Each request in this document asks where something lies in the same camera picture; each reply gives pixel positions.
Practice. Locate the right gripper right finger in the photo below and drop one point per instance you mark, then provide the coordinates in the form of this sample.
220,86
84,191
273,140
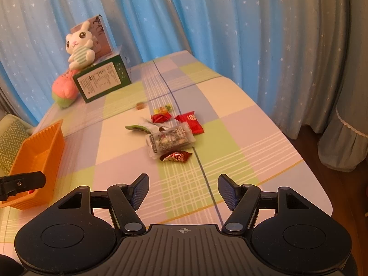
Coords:
242,201

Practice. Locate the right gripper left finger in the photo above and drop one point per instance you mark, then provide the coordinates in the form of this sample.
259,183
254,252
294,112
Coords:
125,201

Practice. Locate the dark red foil candy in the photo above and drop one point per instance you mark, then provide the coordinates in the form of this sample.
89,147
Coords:
177,156

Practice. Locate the green white snack bag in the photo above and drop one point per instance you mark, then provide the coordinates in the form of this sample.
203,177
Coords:
147,126

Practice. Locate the clear grey snack pack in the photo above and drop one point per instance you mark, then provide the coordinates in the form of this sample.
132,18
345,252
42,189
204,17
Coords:
174,138

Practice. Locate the small red candy packet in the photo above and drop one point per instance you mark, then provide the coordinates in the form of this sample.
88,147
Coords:
162,117

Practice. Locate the small brown candy cube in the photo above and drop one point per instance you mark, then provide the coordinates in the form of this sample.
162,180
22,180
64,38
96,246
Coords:
140,105

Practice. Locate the red snack packet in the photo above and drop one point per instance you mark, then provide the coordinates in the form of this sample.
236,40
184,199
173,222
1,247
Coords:
193,123

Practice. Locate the yellow green candy packet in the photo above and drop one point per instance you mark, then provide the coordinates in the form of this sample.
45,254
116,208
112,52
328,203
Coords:
163,109

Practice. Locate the orange plastic tray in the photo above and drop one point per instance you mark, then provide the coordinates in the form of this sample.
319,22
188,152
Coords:
40,152

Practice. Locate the green zigzag cushion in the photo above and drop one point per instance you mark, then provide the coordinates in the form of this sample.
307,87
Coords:
11,146

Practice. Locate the checkered tablecloth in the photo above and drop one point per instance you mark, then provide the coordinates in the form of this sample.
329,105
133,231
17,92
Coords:
239,140

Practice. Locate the pink starfish plush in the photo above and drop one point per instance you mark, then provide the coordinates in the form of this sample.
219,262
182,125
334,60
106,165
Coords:
64,89

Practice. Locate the grey lace-trim fabric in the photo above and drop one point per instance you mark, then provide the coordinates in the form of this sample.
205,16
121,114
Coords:
342,126

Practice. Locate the green carton box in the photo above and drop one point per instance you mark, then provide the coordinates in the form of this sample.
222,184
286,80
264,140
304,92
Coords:
107,74

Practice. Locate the brown printed box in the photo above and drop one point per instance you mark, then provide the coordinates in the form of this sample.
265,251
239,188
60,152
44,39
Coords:
99,36

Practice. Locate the white bunny plush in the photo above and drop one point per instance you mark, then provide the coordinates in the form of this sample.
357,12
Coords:
79,46

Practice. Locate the blue star curtain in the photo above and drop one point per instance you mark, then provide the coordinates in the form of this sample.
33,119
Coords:
301,61

